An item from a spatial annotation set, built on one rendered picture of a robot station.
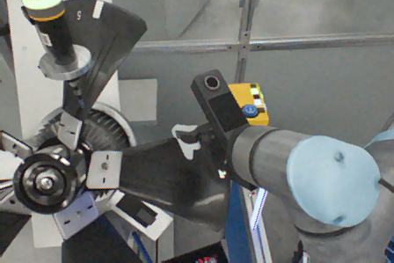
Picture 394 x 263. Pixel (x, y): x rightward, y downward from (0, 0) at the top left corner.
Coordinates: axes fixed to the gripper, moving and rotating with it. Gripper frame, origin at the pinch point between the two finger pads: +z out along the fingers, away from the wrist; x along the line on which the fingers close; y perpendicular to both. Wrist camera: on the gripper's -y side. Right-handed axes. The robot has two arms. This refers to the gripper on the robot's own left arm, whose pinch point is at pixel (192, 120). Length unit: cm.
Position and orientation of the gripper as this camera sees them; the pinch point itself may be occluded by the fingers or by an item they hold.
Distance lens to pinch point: 59.6
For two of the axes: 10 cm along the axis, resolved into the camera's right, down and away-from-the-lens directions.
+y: 2.7, 9.4, 2.1
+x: 8.8, -3.3, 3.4
